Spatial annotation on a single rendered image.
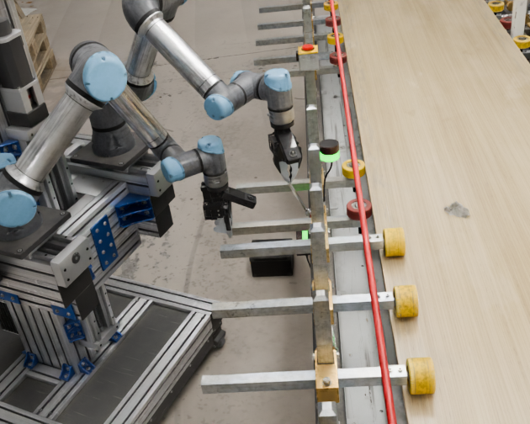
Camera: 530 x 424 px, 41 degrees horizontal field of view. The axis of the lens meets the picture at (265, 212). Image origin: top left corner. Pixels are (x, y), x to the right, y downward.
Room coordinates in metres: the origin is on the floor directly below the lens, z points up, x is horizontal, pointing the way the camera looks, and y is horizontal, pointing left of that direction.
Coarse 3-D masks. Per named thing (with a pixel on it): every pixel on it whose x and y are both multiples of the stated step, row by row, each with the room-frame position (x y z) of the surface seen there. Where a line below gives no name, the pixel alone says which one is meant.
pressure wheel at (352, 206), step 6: (348, 204) 1.84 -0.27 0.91; (354, 204) 1.84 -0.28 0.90; (366, 204) 1.83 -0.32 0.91; (348, 210) 1.82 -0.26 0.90; (354, 210) 1.81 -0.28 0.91; (366, 210) 1.80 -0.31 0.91; (348, 216) 1.82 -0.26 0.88; (354, 216) 1.80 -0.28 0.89; (366, 216) 1.80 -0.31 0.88; (360, 228) 1.83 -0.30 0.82
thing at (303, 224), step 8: (328, 216) 1.86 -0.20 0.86; (336, 216) 1.85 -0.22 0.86; (344, 216) 1.85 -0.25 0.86; (232, 224) 1.89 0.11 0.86; (240, 224) 1.88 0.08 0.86; (248, 224) 1.87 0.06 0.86; (256, 224) 1.87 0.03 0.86; (264, 224) 1.86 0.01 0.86; (272, 224) 1.86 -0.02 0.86; (280, 224) 1.85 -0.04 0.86; (288, 224) 1.85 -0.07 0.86; (296, 224) 1.84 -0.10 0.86; (304, 224) 1.84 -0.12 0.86; (328, 224) 1.83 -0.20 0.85; (336, 224) 1.83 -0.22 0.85; (344, 224) 1.83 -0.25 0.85; (352, 224) 1.82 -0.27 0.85; (232, 232) 1.86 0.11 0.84; (240, 232) 1.86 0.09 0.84; (248, 232) 1.86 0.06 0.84; (256, 232) 1.86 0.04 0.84; (264, 232) 1.85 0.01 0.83; (272, 232) 1.85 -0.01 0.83
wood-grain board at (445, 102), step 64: (384, 0) 3.77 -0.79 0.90; (448, 0) 3.64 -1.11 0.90; (384, 64) 2.91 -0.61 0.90; (448, 64) 2.83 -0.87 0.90; (512, 64) 2.74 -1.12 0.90; (384, 128) 2.33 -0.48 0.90; (448, 128) 2.26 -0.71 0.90; (512, 128) 2.20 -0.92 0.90; (384, 192) 1.90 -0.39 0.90; (448, 192) 1.85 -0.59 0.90; (512, 192) 1.81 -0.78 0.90; (384, 256) 1.57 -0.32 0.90; (448, 256) 1.53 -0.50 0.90; (512, 256) 1.50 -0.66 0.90; (448, 320) 1.28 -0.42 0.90; (512, 320) 1.26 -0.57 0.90; (448, 384) 1.08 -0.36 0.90; (512, 384) 1.06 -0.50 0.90
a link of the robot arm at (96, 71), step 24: (96, 48) 1.79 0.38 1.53; (72, 72) 1.74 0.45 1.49; (96, 72) 1.70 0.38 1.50; (120, 72) 1.73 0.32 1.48; (72, 96) 1.70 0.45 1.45; (96, 96) 1.68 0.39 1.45; (48, 120) 1.69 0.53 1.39; (72, 120) 1.68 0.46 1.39; (48, 144) 1.66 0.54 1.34; (24, 168) 1.63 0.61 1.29; (48, 168) 1.65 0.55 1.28; (0, 192) 1.59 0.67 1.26; (24, 192) 1.59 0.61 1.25; (0, 216) 1.56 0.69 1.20; (24, 216) 1.58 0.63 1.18
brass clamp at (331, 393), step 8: (336, 352) 1.16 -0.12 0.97; (336, 360) 1.13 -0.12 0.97; (320, 368) 1.11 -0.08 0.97; (328, 368) 1.11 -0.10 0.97; (336, 368) 1.11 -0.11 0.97; (320, 376) 1.09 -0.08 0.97; (328, 376) 1.09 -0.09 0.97; (336, 376) 1.08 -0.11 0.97; (320, 384) 1.06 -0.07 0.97; (336, 384) 1.06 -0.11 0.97; (320, 392) 1.05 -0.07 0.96; (328, 392) 1.05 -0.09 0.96; (336, 392) 1.05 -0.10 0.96; (320, 400) 1.05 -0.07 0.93; (328, 400) 1.05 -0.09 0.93; (336, 400) 1.05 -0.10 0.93
